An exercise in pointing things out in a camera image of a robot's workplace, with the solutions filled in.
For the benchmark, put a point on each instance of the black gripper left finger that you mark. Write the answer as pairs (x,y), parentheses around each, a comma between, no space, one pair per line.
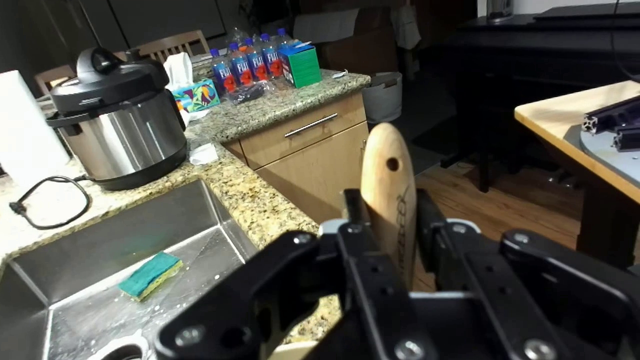
(253,300)

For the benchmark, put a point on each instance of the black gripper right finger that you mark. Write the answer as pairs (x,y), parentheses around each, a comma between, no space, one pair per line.
(533,292)

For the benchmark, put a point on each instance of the wooden spoon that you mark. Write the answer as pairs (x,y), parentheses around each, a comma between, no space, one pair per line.
(382,180)

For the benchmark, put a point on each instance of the green dish sponge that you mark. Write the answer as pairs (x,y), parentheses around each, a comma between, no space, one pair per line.
(150,275)

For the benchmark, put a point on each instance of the stainless steel sink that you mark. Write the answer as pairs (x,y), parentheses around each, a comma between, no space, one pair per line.
(133,232)

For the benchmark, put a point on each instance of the light wood base cabinet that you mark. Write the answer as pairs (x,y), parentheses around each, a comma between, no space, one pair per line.
(312,161)

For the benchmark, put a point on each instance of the crumpled white paper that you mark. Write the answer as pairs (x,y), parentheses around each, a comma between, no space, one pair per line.
(202,154)

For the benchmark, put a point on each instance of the grey mounting plate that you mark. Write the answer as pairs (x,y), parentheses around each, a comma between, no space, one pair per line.
(601,153)

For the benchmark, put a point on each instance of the wooden table with black legs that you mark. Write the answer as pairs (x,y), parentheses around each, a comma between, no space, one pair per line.
(553,121)

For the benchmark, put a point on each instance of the black aluminium extrusion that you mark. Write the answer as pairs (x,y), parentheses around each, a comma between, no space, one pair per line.
(628,138)
(610,117)

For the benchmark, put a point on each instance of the colourful tissue box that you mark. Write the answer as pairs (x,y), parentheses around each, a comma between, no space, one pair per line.
(196,92)

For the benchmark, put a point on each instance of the steel pressure cooker black lid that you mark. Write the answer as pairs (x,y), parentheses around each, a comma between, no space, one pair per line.
(127,126)

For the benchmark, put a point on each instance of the red drink bottle blue cap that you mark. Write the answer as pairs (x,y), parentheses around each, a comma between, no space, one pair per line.
(224,72)
(274,56)
(285,36)
(243,67)
(258,60)

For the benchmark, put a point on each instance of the green box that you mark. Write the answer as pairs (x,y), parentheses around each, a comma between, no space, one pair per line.
(305,67)

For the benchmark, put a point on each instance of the grey trash bin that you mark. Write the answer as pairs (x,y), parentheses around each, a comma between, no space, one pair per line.
(382,97)

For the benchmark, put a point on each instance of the black piano furniture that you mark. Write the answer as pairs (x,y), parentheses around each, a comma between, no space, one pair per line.
(533,41)

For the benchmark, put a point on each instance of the wooden dining chair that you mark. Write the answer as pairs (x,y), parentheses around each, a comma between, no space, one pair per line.
(173,45)
(52,74)

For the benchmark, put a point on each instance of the pale wooden cutting board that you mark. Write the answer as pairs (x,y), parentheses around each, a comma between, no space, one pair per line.
(27,126)

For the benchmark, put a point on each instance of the large dark window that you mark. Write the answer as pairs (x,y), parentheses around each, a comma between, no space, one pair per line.
(166,17)

